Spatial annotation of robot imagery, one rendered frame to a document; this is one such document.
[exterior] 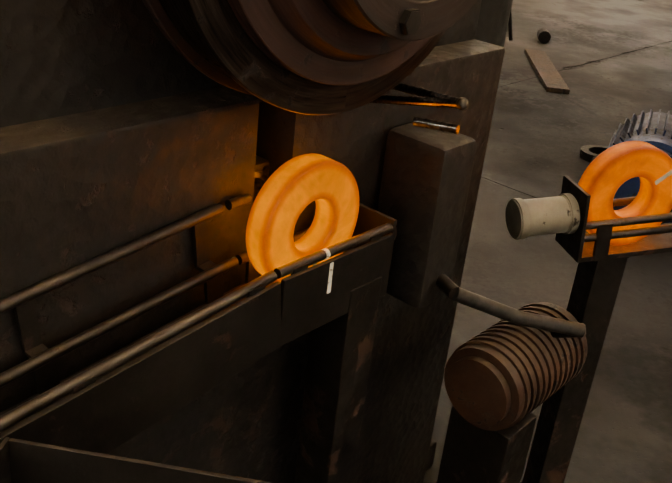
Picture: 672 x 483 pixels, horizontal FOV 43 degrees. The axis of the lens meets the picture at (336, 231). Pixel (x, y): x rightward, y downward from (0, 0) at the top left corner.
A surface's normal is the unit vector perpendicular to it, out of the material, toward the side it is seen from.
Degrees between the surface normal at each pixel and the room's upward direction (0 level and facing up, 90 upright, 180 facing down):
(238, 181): 90
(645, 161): 89
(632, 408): 0
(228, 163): 90
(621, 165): 89
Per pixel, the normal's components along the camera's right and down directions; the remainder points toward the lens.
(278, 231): 0.73, 0.36
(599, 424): 0.10, -0.90
